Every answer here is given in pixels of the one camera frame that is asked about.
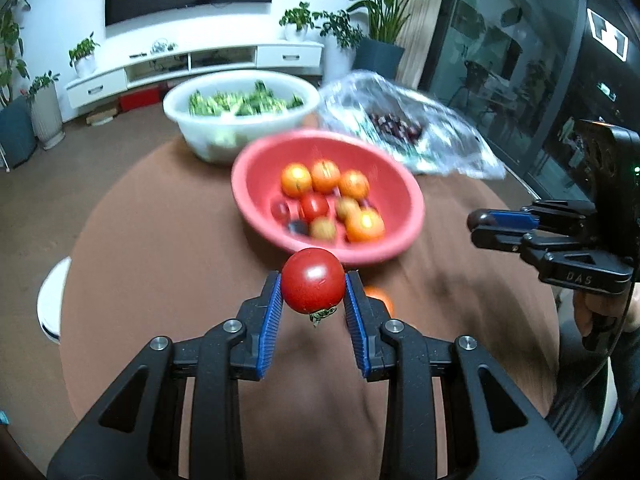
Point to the white plastic basin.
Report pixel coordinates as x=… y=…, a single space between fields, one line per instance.
x=210 y=135

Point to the white round stool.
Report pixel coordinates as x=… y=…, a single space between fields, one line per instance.
x=50 y=300

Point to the chopped green vegetables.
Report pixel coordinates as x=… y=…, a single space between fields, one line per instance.
x=240 y=102

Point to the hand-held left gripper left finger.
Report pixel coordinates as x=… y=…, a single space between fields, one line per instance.
x=272 y=320

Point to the red tomato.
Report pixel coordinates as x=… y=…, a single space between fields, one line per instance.
x=313 y=281
x=314 y=206

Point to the clear plastic bag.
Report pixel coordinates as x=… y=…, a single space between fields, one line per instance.
x=450 y=130

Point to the red storage box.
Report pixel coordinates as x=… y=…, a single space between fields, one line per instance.
x=137 y=99

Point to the bunch of dark cherries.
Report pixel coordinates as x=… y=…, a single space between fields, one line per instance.
x=395 y=126

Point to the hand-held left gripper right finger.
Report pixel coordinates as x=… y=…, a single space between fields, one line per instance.
x=356 y=325

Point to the bushy plant tall white pot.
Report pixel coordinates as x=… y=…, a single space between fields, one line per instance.
x=340 y=57

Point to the white television cabinet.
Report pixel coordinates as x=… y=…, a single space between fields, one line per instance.
x=220 y=57

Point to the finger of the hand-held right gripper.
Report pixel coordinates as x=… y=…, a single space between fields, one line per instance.
x=515 y=219
x=500 y=240

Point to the small plant in white pot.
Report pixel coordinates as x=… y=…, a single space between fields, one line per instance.
x=85 y=62
x=296 y=22

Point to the tall tree plant blue pot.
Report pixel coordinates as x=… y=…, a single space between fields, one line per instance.
x=15 y=130

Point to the red plastic colander basin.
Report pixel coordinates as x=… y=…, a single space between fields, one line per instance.
x=400 y=195

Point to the plant in white ribbed pot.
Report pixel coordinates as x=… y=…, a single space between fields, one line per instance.
x=47 y=120

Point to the glass sliding door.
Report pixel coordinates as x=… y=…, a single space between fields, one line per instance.
x=500 y=60

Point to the broad-leaf plant blue pot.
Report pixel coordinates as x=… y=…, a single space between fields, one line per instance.
x=382 y=57

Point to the beige curtain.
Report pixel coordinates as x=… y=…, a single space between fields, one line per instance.
x=425 y=15

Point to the person's right hand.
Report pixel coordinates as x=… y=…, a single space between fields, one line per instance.
x=582 y=310

